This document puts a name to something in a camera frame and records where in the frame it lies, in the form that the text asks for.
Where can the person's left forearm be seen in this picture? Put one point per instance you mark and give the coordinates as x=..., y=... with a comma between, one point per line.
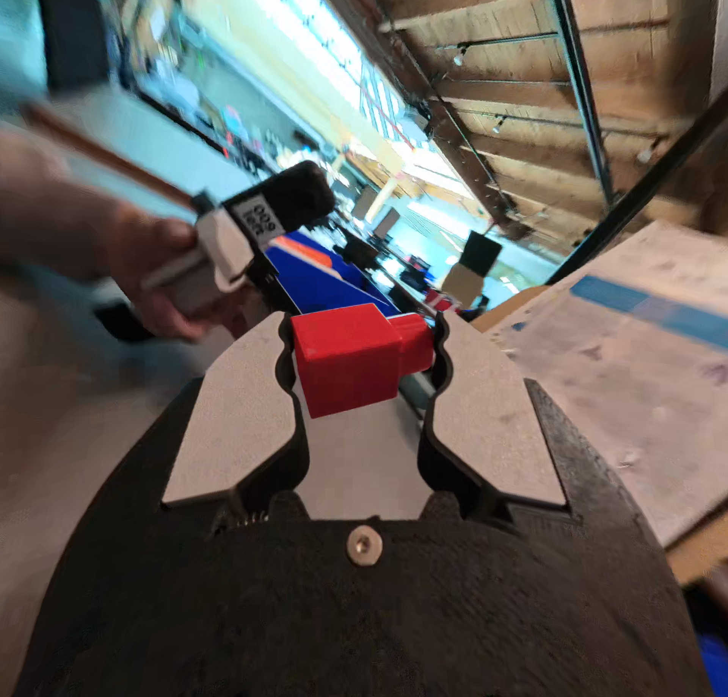
x=51, y=208

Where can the orange item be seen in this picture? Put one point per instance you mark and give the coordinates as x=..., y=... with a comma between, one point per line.
x=304, y=250

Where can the red plastic block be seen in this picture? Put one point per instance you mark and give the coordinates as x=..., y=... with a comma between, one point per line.
x=347, y=361

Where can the red plastic bin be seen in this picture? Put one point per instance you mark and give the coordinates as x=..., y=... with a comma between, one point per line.
x=441, y=299

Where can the blue plastic bin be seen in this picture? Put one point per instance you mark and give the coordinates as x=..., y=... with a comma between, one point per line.
x=318, y=287

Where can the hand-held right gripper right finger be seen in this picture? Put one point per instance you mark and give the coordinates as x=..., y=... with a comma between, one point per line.
x=495, y=424

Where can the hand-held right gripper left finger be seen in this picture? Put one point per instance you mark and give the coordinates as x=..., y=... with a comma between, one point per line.
x=239, y=418

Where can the tan and black panel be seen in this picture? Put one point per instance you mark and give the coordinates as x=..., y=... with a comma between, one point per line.
x=480, y=253

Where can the person's left hand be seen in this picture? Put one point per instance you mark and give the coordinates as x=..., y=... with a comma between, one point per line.
x=153, y=247

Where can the grey desk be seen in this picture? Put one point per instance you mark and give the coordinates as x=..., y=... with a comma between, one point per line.
x=68, y=424

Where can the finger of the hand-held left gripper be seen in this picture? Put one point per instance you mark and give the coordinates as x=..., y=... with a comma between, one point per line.
x=224, y=247

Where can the black monitor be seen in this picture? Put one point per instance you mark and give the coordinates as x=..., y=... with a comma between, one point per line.
x=74, y=31

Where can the wooden document board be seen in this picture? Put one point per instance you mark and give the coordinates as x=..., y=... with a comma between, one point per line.
x=512, y=310

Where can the black metal frame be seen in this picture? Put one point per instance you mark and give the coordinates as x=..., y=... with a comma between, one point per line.
x=586, y=111

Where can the printed paper sheet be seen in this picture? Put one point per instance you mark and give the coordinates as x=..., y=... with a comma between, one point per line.
x=625, y=395

